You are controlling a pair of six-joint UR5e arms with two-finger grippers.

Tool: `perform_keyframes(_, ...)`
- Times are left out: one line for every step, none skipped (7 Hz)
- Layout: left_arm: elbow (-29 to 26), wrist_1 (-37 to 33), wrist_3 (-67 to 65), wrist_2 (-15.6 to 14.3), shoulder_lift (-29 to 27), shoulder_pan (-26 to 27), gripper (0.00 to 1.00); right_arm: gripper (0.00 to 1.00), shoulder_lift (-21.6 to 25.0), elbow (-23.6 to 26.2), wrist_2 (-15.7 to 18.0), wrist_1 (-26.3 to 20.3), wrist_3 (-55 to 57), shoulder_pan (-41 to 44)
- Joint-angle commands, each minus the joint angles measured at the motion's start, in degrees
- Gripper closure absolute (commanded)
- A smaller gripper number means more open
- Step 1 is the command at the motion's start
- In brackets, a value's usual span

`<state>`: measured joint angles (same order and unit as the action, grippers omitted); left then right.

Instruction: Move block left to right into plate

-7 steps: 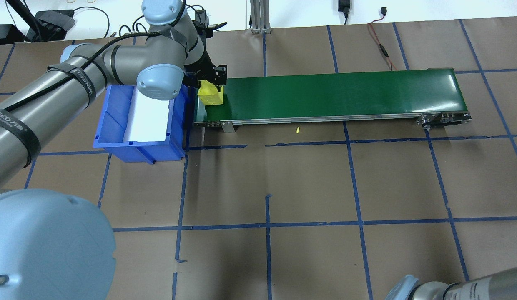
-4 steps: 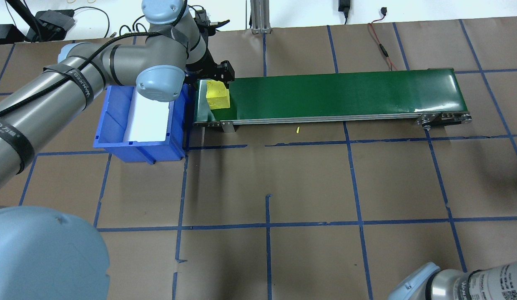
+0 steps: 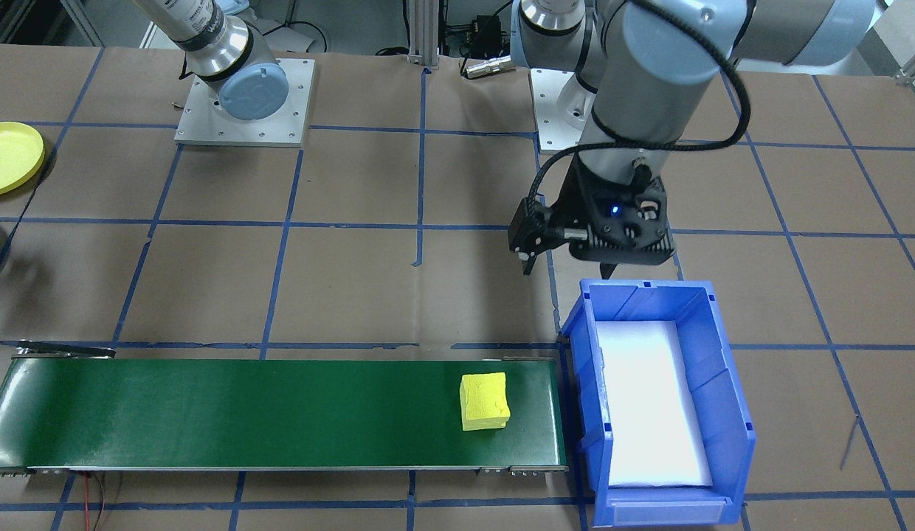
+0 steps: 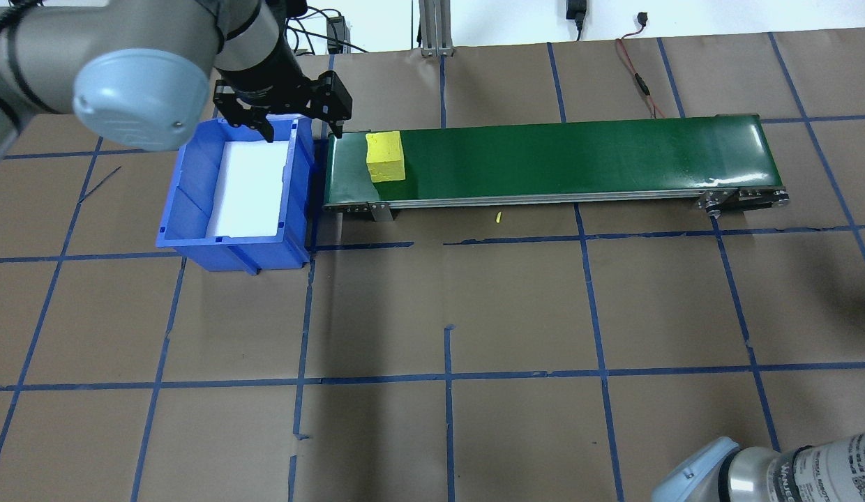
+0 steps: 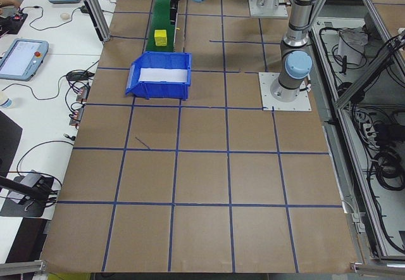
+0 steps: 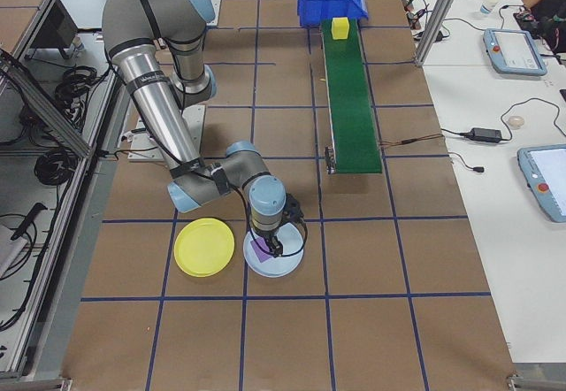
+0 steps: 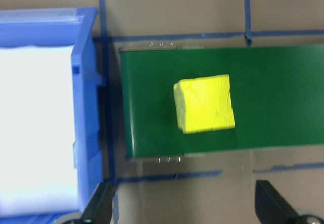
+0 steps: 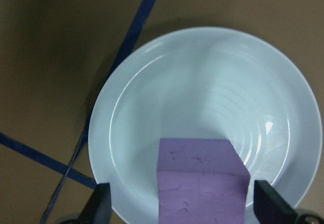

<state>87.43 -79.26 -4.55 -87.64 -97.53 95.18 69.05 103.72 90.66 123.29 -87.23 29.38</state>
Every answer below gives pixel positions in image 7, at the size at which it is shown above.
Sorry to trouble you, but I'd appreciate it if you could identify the yellow foam block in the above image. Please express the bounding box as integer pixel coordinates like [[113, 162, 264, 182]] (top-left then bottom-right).
[[173, 73, 236, 135]]

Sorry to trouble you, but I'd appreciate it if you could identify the blue plastic bin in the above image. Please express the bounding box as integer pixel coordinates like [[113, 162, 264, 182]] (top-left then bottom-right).
[[0, 7, 106, 224]]

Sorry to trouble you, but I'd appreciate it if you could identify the green belt conveyor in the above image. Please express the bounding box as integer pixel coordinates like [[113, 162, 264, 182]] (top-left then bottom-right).
[[117, 43, 324, 164]]

